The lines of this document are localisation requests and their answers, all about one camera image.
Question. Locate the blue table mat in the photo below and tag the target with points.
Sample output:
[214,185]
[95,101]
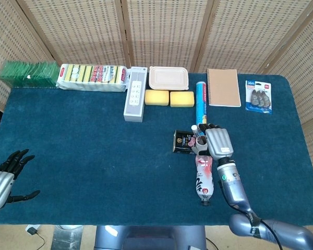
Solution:
[94,156]

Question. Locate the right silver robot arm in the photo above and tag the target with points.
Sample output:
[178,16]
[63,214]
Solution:
[233,187]

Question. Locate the plastic drink bottle red label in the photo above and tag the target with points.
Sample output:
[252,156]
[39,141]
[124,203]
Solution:
[204,177]

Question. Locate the green packaged sheet stack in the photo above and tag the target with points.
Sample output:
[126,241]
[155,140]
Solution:
[28,74]

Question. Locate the white power strip box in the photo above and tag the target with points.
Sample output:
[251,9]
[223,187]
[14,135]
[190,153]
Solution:
[135,96]

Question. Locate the yellow sponge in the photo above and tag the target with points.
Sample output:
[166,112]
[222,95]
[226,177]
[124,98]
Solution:
[156,97]
[182,99]

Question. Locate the woven folding screen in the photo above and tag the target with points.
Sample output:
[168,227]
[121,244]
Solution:
[167,31]

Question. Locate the transparent test tube white cap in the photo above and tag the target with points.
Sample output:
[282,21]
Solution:
[194,128]

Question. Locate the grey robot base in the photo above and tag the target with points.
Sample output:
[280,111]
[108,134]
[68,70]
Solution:
[151,238]

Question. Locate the black luncheon meat can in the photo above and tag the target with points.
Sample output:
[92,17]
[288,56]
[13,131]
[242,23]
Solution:
[182,143]

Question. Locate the blue cling film roll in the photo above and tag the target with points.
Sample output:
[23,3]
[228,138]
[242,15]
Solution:
[201,104]

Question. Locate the right grey silver robot hand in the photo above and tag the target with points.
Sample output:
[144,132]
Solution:
[219,143]

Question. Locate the metallic floor stand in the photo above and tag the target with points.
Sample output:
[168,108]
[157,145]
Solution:
[67,237]

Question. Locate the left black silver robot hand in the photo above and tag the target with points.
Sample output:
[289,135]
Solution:
[0,187]

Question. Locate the brown spiral notebook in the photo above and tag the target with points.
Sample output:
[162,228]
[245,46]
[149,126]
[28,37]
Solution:
[223,87]

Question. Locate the packaged yellow sponge multipack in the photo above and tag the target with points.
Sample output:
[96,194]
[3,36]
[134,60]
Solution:
[91,78]

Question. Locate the small grey roll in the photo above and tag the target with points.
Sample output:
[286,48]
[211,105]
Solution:
[201,142]

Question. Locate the beige lidded food container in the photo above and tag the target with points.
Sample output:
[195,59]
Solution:
[168,78]

